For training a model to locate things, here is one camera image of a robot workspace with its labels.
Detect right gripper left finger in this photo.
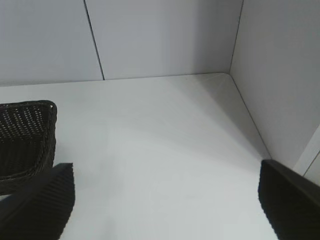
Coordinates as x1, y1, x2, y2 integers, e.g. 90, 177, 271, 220
0, 162, 77, 240

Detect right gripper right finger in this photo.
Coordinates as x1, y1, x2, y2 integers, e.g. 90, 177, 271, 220
256, 158, 320, 240

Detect dark brown wicker basket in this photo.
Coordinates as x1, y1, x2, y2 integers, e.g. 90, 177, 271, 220
0, 99, 58, 197

